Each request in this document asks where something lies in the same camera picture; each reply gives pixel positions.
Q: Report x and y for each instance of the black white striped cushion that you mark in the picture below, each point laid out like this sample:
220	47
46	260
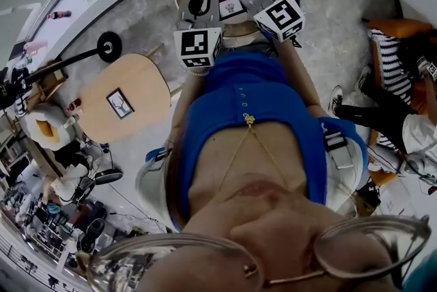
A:
389	69

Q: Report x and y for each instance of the wooden shelf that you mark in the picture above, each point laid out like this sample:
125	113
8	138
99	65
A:
51	79

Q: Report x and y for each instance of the person's blue top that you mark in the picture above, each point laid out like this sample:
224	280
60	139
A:
246	86

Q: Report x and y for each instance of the grey backpack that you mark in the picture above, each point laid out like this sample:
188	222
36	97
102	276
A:
421	164

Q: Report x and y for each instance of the orange cushion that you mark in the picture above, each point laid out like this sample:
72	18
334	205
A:
45	128

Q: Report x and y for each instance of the light wooden oblong table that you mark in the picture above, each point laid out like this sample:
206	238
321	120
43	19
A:
136	75

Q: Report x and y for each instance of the black railing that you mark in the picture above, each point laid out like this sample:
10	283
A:
27	263

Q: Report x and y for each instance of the black round stool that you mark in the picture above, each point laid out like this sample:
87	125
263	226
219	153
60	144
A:
109	177

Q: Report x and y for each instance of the pink white bottle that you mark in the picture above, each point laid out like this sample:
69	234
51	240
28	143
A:
35	46

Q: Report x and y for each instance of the round clear glasses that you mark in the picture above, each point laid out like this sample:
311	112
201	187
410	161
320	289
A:
358	246

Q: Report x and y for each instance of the orange sofa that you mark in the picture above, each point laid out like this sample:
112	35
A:
403	26

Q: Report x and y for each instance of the person's face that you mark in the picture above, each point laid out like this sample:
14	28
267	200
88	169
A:
273	226

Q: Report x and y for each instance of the white plush seat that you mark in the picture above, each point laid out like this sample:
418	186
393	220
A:
61	137

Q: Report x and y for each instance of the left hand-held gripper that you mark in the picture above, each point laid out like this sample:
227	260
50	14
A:
196	45

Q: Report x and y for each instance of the black bag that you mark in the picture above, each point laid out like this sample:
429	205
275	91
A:
416	48

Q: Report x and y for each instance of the person's right forearm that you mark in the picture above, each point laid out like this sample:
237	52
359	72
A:
300	75

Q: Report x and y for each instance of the person's trousers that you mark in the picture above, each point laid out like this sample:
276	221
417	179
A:
252	46

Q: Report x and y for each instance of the black round lamp stand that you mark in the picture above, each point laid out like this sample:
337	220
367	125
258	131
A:
109	46

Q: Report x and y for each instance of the person's left forearm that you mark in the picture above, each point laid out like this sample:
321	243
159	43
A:
187	96

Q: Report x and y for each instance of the small red black device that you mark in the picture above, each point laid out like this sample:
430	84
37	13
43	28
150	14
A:
433	190

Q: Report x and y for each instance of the clear bottle green label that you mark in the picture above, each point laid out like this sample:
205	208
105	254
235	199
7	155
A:
71	120

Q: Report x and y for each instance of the cola bottle red label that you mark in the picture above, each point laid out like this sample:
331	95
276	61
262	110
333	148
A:
74	104
59	15

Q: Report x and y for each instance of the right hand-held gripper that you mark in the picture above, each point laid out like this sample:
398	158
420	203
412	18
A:
281	16

